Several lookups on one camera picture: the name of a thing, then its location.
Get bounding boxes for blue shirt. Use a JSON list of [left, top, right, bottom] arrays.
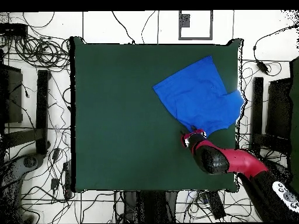
[[152, 55, 245, 138]]

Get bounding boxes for long black stand bar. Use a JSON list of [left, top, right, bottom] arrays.
[[249, 76, 264, 155], [35, 69, 51, 156]]

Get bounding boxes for dark green table cloth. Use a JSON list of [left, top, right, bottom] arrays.
[[69, 36, 244, 194]]

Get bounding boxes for black power strip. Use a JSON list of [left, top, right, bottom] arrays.
[[205, 190, 227, 220], [62, 160, 73, 200]]

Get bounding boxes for black cabinet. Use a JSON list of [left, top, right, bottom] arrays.
[[0, 64, 24, 124], [265, 78, 293, 141]]

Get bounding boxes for black power adapter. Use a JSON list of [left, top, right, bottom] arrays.
[[255, 59, 269, 75]]

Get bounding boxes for grey stand foot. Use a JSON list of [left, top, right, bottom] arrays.
[[0, 152, 46, 223], [266, 159, 294, 185]]

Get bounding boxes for black electronics box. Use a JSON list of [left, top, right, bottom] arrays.
[[0, 23, 29, 37]]

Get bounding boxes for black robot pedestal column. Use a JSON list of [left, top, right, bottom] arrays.
[[123, 191, 179, 223]]

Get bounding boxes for black adapter cable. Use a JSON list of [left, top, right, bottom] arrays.
[[252, 23, 299, 62]]

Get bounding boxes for thin black cable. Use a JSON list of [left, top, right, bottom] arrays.
[[140, 10, 157, 44]]

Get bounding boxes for black cable with plug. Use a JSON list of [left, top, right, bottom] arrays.
[[111, 10, 136, 45]]

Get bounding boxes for grey square floor frame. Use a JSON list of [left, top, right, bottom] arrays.
[[178, 10, 214, 41]]

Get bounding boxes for coiled black cable bundle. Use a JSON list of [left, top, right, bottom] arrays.
[[14, 34, 71, 72]]

